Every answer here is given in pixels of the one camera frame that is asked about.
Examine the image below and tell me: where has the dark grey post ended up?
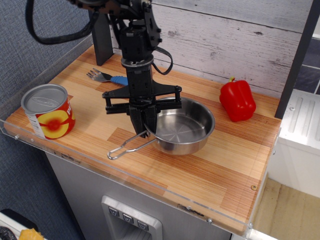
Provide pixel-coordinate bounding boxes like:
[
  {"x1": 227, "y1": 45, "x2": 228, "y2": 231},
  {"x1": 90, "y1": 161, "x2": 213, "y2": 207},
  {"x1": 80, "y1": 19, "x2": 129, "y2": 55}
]
[
  {"x1": 91, "y1": 13, "x2": 114, "y2": 66},
  {"x1": 274, "y1": 0, "x2": 320, "y2": 119}
]

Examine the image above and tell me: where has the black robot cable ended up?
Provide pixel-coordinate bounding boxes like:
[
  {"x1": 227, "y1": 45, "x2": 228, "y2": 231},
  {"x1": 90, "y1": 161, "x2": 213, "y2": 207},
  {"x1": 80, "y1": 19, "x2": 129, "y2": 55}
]
[{"x1": 24, "y1": 0, "x2": 174, "y2": 76}]

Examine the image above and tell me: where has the dark grey left post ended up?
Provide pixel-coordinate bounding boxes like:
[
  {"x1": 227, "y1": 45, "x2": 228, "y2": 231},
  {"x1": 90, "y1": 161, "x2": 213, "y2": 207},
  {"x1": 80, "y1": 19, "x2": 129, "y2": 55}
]
[{"x1": 91, "y1": 13, "x2": 114, "y2": 66}]

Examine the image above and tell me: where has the white toy sink counter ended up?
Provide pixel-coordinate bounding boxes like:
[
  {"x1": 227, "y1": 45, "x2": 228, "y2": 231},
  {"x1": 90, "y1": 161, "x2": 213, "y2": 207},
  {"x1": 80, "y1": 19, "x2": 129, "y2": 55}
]
[{"x1": 267, "y1": 89, "x2": 320, "y2": 197}]

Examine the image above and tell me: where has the dark grey right post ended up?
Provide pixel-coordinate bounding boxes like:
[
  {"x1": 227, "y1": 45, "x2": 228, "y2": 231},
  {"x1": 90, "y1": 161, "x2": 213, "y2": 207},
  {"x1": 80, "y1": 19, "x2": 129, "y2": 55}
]
[{"x1": 274, "y1": 0, "x2": 320, "y2": 119}]

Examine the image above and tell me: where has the grey toy fridge cabinet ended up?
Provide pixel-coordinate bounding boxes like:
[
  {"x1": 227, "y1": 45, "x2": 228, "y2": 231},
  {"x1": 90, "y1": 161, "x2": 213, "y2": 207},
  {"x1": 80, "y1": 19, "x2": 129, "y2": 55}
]
[{"x1": 47, "y1": 153, "x2": 232, "y2": 240}]

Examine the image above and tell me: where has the clear acrylic table guard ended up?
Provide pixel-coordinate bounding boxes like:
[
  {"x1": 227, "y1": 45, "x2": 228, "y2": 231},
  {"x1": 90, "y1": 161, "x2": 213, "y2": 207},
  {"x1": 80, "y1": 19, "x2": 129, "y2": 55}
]
[{"x1": 7, "y1": 48, "x2": 280, "y2": 235}]

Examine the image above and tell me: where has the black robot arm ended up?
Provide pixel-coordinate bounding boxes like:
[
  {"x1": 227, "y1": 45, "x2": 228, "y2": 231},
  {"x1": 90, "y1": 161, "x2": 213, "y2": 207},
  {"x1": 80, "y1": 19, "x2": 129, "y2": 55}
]
[{"x1": 71, "y1": 0, "x2": 182, "y2": 134}]

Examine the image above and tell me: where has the orange food can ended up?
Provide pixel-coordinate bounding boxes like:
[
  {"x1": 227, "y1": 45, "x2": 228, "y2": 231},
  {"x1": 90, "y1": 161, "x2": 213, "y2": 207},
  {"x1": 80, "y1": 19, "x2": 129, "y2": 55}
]
[{"x1": 21, "y1": 84, "x2": 76, "y2": 140}]

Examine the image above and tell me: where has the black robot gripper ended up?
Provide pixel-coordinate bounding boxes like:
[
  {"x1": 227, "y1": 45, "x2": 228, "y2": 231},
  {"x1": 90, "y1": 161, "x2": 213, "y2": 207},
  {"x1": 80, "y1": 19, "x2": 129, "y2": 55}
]
[{"x1": 102, "y1": 55, "x2": 182, "y2": 135}]

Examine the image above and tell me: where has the stainless steel saucepan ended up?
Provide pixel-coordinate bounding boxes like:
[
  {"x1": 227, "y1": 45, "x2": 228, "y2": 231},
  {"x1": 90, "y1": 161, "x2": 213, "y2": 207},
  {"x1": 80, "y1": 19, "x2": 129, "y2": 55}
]
[{"x1": 107, "y1": 97, "x2": 216, "y2": 160}]

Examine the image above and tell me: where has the blue handled fork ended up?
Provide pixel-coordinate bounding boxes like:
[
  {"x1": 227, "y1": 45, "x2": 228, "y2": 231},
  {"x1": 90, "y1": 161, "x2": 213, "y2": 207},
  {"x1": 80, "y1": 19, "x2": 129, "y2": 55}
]
[{"x1": 86, "y1": 68, "x2": 128, "y2": 86}]

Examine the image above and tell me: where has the black and yellow object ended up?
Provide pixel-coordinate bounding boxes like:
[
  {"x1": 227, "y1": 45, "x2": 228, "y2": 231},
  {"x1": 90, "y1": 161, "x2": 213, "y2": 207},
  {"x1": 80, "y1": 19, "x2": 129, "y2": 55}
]
[{"x1": 0, "y1": 208, "x2": 46, "y2": 240}]

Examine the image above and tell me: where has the red bell pepper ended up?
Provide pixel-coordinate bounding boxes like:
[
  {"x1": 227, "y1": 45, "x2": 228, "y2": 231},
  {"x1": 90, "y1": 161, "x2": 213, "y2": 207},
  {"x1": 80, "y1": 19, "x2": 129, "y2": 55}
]
[{"x1": 219, "y1": 76, "x2": 256, "y2": 122}]

